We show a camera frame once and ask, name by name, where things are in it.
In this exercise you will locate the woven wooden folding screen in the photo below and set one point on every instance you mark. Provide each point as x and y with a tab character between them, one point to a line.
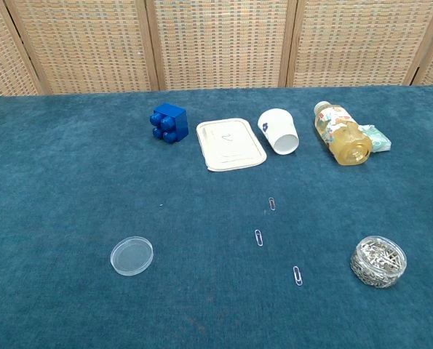
219	43

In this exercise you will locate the clear round plastic lid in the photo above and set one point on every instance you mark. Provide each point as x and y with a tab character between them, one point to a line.
131	254

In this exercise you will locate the clear tub of paperclips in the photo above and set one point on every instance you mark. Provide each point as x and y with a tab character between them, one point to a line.
378	261

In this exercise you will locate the silver paperclip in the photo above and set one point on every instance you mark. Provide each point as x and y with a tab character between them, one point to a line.
272	204
298	276
259	238

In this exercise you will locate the blue table cloth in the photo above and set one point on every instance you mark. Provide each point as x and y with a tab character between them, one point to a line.
92	181

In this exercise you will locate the white rectangular tray lid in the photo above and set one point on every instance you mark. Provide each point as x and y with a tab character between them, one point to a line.
230	145

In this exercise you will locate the white paper cup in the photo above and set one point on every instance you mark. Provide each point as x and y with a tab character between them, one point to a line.
278	127

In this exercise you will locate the blue toy building brick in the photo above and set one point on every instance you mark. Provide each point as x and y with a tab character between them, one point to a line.
174	118

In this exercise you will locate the yellow drink plastic bottle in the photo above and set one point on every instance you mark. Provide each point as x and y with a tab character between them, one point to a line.
347	141

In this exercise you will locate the green tissue pack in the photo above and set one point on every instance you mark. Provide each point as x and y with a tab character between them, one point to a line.
380	140

